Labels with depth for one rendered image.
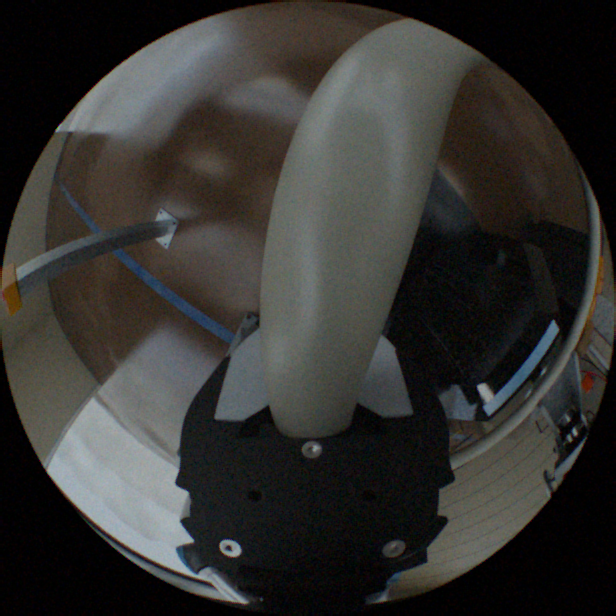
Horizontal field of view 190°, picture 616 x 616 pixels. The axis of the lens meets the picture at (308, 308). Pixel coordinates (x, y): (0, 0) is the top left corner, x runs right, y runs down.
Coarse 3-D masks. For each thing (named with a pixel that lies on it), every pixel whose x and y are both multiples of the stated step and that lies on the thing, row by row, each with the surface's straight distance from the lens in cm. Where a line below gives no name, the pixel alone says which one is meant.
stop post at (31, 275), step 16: (160, 208) 139; (144, 224) 124; (160, 224) 130; (176, 224) 128; (80, 240) 103; (96, 240) 103; (112, 240) 106; (128, 240) 114; (144, 240) 123; (160, 240) 139; (48, 256) 96; (64, 256) 95; (80, 256) 99; (96, 256) 105; (16, 272) 96; (32, 272) 92; (48, 272) 95; (16, 288) 90; (32, 288) 96; (16, 304) 94
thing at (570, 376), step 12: (576, 360) 47; (564, 372) 55; (576, 372) 52; (564, 384) 60; (576, 384) 60; (552, 396) 57; (564, 396) 66; (576, 396) 71; (540, 408) 44; (552, 408) 63; (564, 408) 74; (576, 408) 86; (552, 420) 72
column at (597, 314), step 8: (600, 296) 158; (600, 304) 157; (608, 304) 157; (600, 312) 157; (608, 312) 157; (592, 320) 156; (600, 320) 156; (608, 320) 156; (600, 328) 156; (608, 328) 156; (608, 336) 155; (608, 344) 171
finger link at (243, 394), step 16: (256, 336) 12; (240, 352) 11; (256, 352) 10; (240, 368) 10; (256, 368) 9; (224, 384) 9; (240, 384) 9; (256, 384) 9; (224, 400) 9; (240, 400) 8; (256, 400) 8; (224, 416) 8; (240, 416) 8; (256, 416) 8; (256, 432) 9
